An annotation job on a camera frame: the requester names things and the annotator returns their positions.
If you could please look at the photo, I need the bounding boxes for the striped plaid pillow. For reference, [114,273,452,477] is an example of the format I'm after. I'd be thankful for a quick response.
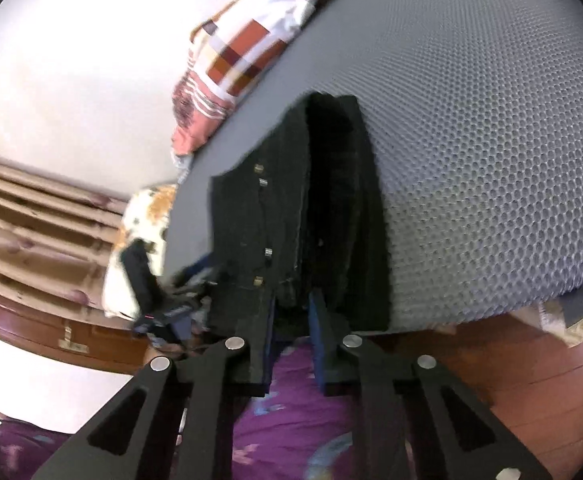
[170,0,387,181]

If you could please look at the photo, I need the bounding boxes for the wooden bed frame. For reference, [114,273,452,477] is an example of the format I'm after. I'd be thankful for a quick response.
[0,280,583,480]

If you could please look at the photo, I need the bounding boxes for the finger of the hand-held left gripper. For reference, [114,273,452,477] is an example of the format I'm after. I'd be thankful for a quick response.
[172,254,222,293]

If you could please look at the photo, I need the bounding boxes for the grey mesh mat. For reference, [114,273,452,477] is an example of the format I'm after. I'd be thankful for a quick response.
[164,0,583,333]

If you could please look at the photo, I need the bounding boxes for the black pants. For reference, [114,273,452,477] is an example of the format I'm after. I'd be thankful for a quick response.
[206,91,392,397]

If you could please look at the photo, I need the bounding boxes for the metal latch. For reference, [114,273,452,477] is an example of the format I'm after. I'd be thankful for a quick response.
[58,326,90,354]

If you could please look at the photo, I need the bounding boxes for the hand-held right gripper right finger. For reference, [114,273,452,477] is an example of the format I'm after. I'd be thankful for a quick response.
[307,287,555,480]

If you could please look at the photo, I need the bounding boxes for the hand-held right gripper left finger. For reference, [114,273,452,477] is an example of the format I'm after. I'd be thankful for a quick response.
[32,296,277,480]

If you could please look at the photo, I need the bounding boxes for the beige slatted headboard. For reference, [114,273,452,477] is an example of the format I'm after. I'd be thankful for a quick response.
[0,152,132,311]

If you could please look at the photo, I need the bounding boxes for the white floral cloth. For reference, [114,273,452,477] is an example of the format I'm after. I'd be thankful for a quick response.
[102,184,178,320]

